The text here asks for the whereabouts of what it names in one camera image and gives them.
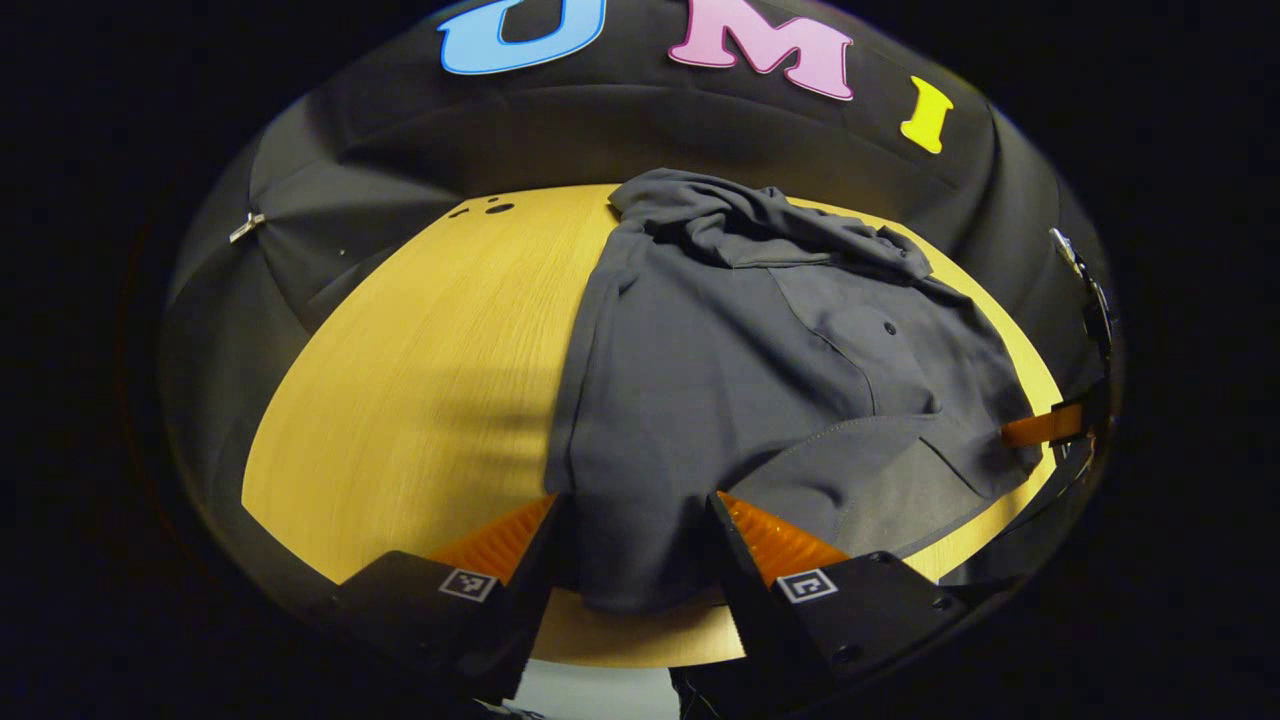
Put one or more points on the silver metal clip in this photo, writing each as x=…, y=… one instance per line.
x=247, y=226

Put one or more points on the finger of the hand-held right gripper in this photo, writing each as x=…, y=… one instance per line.
x=1040, y=426

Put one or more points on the dark grey button shirt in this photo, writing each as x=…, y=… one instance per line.
x=720, y=400

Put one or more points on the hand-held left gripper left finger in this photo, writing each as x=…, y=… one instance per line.
x=530, y=590

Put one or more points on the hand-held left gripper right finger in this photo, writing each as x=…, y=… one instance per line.
x=745, y=590

